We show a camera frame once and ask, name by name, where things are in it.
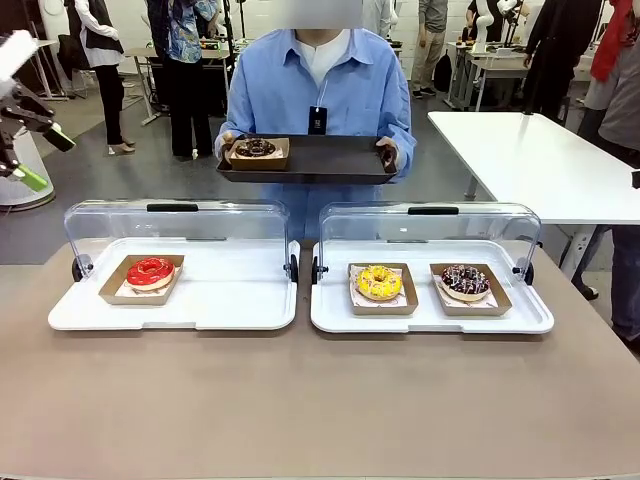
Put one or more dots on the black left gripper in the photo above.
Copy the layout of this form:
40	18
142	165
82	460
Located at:
6	125

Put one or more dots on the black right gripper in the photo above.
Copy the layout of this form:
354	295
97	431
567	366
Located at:
636	180

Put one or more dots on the chocolate crumb donut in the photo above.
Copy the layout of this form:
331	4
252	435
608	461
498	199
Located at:
255	149

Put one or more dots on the cardboard tray of chocolate donut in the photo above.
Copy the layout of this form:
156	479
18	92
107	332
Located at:
257	164

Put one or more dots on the yellow glazed donut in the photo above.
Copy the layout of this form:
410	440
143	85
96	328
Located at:
380	282

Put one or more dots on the cardboard tray of yellow donut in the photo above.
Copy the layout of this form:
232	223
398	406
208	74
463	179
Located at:
385	307

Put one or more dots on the dark rectangular serving tray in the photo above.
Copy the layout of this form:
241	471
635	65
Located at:
330	160

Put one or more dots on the paper liner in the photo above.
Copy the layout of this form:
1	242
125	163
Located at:
356	295
492	300
131	290

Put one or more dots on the person's left forearm blue sleeve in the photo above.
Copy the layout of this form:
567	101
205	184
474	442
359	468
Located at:
402	135

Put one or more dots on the person's right forearm blue sleeve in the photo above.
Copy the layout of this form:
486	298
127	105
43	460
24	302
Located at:
225	127

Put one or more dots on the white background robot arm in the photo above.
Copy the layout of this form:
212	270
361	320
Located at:
487	22

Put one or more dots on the person with red scarf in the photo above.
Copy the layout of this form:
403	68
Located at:
620	100

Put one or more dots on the person in black vest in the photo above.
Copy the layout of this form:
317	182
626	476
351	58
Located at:
102	40

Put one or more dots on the person in black clothes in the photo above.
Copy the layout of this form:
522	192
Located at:
555	55

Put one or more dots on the person in dark jacket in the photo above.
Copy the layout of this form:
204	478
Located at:
155	50

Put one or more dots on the red glazed donut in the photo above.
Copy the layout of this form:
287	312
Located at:
150	272

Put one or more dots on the paper liner under red donut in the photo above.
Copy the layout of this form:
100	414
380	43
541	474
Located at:
131	290

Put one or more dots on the person in blue patterned shirt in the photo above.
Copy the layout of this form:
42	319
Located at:
187	75

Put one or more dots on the cardboard tray of red donut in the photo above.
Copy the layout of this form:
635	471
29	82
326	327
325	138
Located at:
135	299

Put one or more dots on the paper liner under sprinkled donut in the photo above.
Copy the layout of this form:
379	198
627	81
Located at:
492	300

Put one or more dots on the chocolate donut with sprinkles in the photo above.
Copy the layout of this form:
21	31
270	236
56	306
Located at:
466	282

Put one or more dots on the cardboard tray of sprinkled donut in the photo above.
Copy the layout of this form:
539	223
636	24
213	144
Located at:
475	309

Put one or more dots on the person in khaki trousers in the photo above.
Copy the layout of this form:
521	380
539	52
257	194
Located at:
430	45

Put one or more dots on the person's right hand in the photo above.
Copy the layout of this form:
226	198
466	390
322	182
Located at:
227	147

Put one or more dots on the person's left hand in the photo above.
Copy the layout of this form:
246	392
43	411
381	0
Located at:
390	152

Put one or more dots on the white air purifier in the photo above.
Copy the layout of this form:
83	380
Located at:
25	190

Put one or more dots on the light wooden desk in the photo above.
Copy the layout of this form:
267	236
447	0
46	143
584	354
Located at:
47	65

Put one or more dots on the large white table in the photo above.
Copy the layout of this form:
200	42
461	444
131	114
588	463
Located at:
540	165

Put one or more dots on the black lid hinge knob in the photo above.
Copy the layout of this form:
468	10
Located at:
80	267
527	274
294	267
317	272

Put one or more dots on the clear plastic tray lid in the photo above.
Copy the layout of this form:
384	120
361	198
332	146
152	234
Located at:
225	220
475	230

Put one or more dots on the grey background desk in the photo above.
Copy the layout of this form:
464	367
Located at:
495	65

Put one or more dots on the black backpack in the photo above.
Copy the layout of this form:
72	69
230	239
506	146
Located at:
443	72

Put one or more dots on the white display tray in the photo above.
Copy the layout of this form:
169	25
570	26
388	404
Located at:
425	320
225	300

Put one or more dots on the black name badge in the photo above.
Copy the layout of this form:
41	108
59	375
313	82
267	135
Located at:
318	120

